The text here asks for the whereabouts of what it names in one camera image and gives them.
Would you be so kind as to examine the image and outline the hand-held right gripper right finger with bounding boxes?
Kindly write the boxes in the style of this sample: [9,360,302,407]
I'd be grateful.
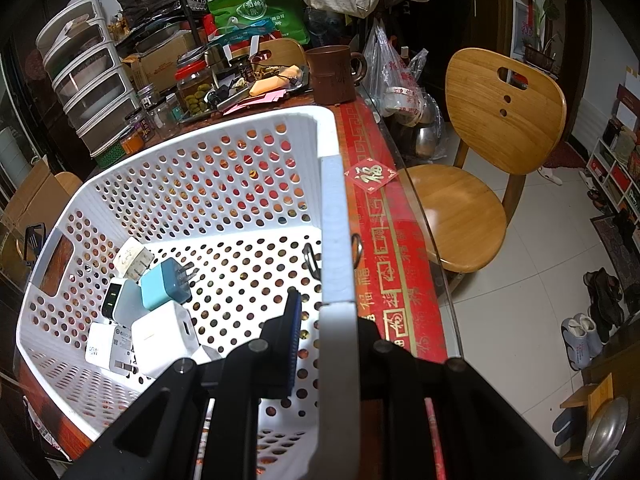
[357,316,576,480]

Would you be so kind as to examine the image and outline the red square paper card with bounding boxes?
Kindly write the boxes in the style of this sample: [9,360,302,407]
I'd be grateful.
[345,159,398,193]

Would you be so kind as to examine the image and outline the metal basin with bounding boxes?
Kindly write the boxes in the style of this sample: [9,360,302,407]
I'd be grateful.
[582,396,630,467]

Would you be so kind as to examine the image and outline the grey slippers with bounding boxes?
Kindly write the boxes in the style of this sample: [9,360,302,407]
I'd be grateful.
[560,312,606,371]

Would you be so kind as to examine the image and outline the open cardboard box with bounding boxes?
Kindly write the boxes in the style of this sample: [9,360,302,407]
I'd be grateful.
[0,160,68,231]

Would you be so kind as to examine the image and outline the green plastic basket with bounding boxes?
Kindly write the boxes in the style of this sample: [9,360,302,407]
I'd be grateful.
[92,137,128,170]

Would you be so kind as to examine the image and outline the large white charger cube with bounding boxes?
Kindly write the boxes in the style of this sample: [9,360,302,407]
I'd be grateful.
[131,301,201,378]

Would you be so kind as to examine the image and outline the blue slippers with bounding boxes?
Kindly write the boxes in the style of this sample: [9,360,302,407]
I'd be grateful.
[552,407,576,456]

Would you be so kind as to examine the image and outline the black shoes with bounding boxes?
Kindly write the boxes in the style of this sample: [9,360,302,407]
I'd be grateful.
[582,267,626,331]

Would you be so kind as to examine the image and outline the brown cardboard box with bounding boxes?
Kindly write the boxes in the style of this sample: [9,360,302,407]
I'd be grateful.
[122,30,208,91]

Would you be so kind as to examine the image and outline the clear red-printed plastic bag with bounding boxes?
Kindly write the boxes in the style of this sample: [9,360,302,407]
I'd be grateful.
[362,19,446,126]

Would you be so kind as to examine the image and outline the metal ring clip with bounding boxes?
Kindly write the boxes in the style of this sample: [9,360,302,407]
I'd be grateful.
[302,234,363,278]

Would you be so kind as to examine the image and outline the blue charger plug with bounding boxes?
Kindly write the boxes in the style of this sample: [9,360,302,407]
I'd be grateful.
[140,257,198,311]

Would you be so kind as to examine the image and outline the dark mirrored cabinet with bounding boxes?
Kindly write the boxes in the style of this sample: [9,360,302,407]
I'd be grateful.
[0,25,96,186]

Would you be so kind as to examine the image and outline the brown ceramic cup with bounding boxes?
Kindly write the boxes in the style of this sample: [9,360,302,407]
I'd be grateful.
[305,45,368,106]

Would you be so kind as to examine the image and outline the white charger with black face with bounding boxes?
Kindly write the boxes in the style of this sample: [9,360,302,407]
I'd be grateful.
[102,277,143,323]

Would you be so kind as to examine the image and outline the small glass jar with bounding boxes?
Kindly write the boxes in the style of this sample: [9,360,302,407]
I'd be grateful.
[137,85,161,111]
[150,100,183,136]

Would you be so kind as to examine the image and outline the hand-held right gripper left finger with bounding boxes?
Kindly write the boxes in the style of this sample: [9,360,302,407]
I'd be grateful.
[62,289,304,480]

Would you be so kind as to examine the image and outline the white charger with grey label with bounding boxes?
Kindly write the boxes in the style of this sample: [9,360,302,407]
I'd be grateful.
[85,322,138,376]

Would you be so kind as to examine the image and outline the white perforated plastic basket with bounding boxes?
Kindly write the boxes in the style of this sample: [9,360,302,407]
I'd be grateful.
[15,105,361,480]

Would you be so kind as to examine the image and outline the metal pots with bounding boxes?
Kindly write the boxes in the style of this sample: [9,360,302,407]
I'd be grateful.
[395,110,451,161]

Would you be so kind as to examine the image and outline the low shelf with boxes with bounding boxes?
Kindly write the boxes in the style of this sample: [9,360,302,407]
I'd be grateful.
[582,85,640,211]

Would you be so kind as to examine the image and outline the black phone stand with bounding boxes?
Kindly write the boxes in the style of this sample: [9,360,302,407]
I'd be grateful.
[22,222,51,263]

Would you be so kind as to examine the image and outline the cluttered metal tray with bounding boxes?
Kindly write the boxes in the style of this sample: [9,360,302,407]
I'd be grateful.
[215,62,313,116]

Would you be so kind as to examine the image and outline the potted plant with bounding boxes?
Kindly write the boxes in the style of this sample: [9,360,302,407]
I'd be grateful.
[520,0,563,68]

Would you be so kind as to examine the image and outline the green shopping bag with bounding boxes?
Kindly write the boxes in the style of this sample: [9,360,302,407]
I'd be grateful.
[207,0,311,46]

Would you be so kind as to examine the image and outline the white plastic drawer unit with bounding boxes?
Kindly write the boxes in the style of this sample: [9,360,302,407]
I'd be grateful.
[36,0,143,158]

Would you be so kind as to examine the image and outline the glass jar of green olives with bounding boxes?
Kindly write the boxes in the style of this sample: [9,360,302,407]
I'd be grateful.
[175,62,213,118]

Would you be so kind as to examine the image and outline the orange jar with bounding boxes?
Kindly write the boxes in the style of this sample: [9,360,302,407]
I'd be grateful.
[120,120,148,156]

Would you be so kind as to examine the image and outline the wooden chair with holed back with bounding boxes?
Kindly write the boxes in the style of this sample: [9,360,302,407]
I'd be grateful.
[407,47,568,273]

